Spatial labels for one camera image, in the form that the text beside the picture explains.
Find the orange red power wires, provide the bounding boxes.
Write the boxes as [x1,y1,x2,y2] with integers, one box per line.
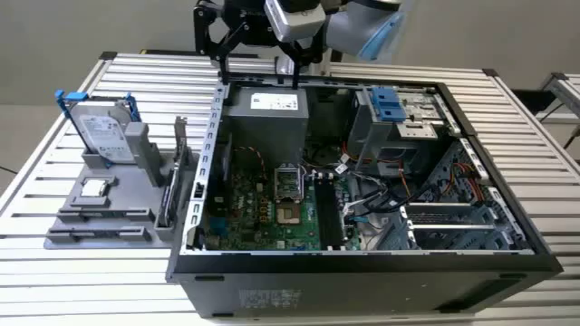
[441,162,486,209]

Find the twisted coloured fan wire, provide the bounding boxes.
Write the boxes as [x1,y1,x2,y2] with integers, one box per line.
[232,145,269,180]

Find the graphics card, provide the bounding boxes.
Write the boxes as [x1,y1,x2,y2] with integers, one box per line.
[156,115,190,229]

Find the black cable bundle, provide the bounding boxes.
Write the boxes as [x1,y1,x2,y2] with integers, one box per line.
[346,169,440,225]

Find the silver CPU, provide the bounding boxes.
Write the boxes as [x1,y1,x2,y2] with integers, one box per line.
[80,179,109,198]

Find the CPU socket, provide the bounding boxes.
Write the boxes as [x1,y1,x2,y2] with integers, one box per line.
[273,202,304,225]

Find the grey metal disk bay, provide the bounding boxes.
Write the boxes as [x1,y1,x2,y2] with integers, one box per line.
[348,86,454,175]

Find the black RAM slot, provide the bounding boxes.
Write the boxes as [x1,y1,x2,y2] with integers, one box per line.
[324,175,342,249]
[318,175,336,249]
[312,175,330,249]

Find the silver expansion slot cover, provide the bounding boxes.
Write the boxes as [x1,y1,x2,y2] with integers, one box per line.
[405,202,474,209]
[406,222,497,232]

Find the blue plastic bay latch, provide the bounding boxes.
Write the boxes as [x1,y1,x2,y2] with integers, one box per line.
[369,87,406,122]

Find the metal slat side table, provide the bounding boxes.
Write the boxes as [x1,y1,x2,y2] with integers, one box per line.
[533,71,580,150]

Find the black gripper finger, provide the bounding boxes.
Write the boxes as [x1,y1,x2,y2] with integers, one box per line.
[278,37,325,90]
[193,0,250,85]

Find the metal socket cover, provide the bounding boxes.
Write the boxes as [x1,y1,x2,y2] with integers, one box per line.
[273,162,304,202]

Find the hard disk in blue carrier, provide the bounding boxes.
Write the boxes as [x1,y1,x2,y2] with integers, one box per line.
[53,89,145,170]

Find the black PC case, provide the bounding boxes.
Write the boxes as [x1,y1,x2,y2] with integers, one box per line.
[165,71,565,320]

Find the grey parts rack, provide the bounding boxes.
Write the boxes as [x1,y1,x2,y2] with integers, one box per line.
[42,122,202,252]

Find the grey power supply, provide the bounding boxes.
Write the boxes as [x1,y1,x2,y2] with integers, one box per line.
[221,86,312,170]

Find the mixed power supply wires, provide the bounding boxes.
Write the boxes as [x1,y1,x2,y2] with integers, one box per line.
[301,149,352,176]

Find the silver camera on black bracket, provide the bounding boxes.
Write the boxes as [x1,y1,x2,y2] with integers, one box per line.
[264,0,328,43]

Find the green motherboard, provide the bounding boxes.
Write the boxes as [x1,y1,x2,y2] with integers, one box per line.
[202,166,364,253]

